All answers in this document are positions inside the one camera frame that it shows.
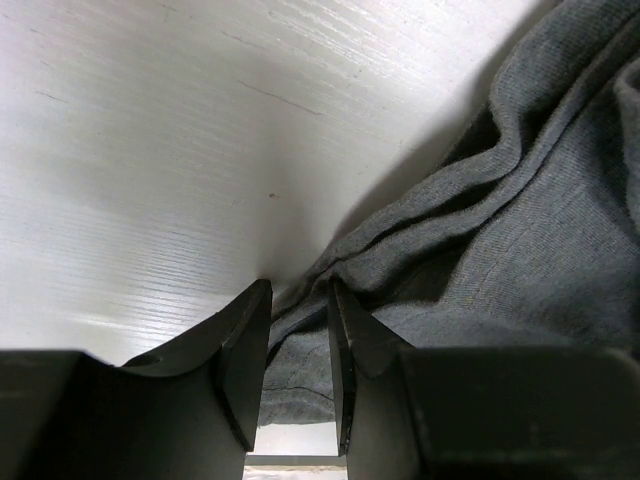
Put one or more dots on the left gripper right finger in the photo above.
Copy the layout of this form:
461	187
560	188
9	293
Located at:
477	413

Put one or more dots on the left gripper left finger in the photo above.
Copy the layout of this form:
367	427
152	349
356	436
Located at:
187	409

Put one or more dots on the grey shorts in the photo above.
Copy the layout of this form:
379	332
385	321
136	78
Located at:
527	234

